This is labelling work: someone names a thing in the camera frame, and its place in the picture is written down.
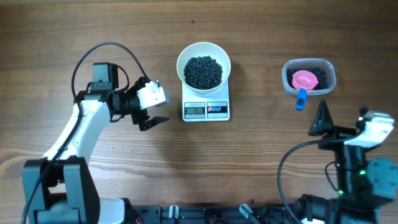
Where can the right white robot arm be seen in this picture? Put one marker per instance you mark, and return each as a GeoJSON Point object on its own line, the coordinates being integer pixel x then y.
{"type": "Point", "coordinates": [363, 185]}

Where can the white paper bowl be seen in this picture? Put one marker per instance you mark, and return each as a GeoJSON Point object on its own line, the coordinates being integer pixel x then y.
{"type": "Point", "coordinates": [201, 49]}

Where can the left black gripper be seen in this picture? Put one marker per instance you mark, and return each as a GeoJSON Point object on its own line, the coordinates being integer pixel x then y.
{"type": "Point", "coordinates": [138, 117]}

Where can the black beans in container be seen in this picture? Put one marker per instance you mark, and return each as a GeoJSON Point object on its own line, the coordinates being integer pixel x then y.
{"type": "Point", "coordinates": [317, 71]}

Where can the pink scoop blue handle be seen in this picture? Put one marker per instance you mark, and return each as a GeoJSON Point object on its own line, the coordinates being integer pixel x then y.
{"type": "Point", "coordinates": [303, 81]}

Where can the white digital kitchen scale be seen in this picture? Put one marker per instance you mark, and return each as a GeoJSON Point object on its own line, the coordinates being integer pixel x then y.
{"type": "Point", "coordinates": [204, 108]}

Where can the black beans in bowl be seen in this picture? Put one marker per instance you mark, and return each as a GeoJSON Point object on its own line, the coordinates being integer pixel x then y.
{"type": "Point", "coordinates": [202, 73]}

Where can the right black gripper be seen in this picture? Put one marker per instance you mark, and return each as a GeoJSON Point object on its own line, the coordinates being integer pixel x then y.
{"type": "Point", "coordinates": [319, 127]}

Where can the clear plastic bean container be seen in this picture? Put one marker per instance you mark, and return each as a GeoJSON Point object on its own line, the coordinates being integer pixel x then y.
{"type": "Point", "coordinates": [302, 64]}

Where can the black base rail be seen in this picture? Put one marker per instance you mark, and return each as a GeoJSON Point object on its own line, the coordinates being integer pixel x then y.
{"type": "Point", "coordinates": [196, 215]}

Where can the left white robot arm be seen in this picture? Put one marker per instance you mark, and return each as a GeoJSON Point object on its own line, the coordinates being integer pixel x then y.
{"type": "Point", "coordinates": [58, 187]}

